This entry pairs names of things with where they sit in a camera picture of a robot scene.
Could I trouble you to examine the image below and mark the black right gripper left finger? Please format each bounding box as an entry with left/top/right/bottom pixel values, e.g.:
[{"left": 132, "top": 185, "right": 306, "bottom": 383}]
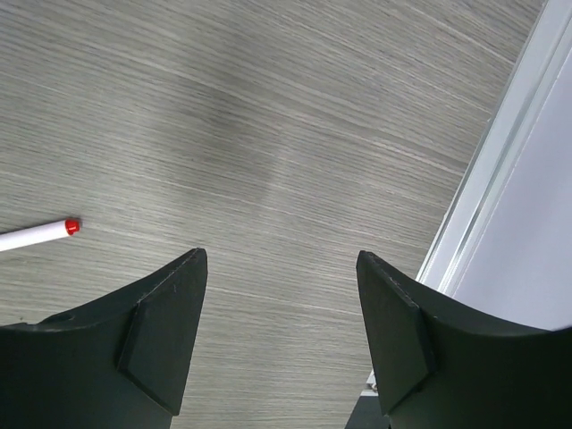
[{"left": 1, "top": 248, "right": 207, "bottom": 428}]

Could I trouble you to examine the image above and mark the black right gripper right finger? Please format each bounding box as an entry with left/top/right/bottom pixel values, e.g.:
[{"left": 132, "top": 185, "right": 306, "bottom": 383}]
[{"left": 357, "top": 251, "right": 571, "bottom": 428}]

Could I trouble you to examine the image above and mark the red whiteboard marker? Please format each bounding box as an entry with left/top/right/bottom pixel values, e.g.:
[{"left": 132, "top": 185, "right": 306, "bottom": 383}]
[{"left": 0, "top": 219, "right": 81, "bottom": 252}]

